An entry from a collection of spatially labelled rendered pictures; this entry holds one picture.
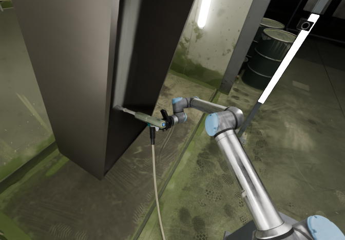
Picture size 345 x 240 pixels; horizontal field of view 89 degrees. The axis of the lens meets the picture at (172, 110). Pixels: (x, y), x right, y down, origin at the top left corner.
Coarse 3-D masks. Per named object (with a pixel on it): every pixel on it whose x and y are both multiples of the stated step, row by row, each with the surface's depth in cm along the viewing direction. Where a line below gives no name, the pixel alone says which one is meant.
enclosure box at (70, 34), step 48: (48, 0) 44; (96, 0) 38; (144, 0) 94; (192, 0) 84; (48, 48) 56; (96, 48) 47; (144, 48) 112; (48, 96) 76; (96, 96) 60; (144, 96) 138; (96, 144) 84
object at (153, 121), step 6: (126, 108) 148; (138, 114) 132; (144, 114) 131; (144, 120) 128; (150, 120) 123; (156, 120) 120; (162, 120) 120; (150, 126) 124; (156, 126) 120; (162, 126) 117; (150, 132) 127
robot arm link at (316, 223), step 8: (312, 216) 73; (320, 216) 73; (296, 224) 76; (304, 224) 73; (312, 224) 70; (320, 224) 71; (328, 224) 71; (304, 232) 70; (312, 232) 68; (320, 232) 68; (328, 232) 69; (336, 232) 69
